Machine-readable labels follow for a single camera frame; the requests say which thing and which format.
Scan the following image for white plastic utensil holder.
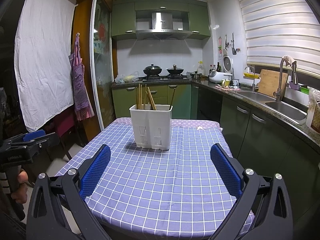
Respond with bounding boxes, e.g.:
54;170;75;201
129;105;173;150

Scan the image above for person's left hand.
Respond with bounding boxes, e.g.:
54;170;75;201
11;169;28;204

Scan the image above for green lower cabinets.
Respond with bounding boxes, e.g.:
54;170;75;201
111;80;320;230

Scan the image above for green cabinets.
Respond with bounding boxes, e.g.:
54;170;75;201
111;0;210;40
111;80;320;230

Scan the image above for purple checkered apron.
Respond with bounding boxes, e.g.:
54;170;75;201
69;33;94;121

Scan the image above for blue checkered tablecloth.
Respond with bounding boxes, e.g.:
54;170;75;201
59;118;236;239

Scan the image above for steel double sink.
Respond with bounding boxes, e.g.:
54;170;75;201
236;91;307;125

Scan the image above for white hanging sheet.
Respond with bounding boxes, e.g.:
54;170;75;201
14;0;75;132

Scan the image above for glass sliding door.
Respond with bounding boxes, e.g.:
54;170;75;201
89;0;115;130

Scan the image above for steel sink faucet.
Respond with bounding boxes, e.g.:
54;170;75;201
273;55;298;103

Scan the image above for wooden cutting board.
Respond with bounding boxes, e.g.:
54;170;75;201
258;69;288;100

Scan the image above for yellow mug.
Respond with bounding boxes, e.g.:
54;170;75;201
221;79;230;88

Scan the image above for white plastic bag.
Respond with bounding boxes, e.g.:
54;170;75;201
115;71;139;83

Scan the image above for white rice cooker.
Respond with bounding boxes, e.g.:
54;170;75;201
209;55;233;83

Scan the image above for small steel pot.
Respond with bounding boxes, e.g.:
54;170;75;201
190;72;202;80

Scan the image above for left black wok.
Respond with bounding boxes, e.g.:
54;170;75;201
143;64;162;76

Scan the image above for black wok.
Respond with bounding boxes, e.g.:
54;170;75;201
167;64;184;75
143;64;162;76

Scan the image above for green upper cabinets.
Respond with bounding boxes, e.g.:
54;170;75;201
111;0;210;40

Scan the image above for right black wok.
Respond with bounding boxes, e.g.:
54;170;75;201
167;64;184;75

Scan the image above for steel range hood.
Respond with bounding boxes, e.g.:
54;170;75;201
136;10;192;40

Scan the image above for white window blind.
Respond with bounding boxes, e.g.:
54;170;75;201
238;0;319;76

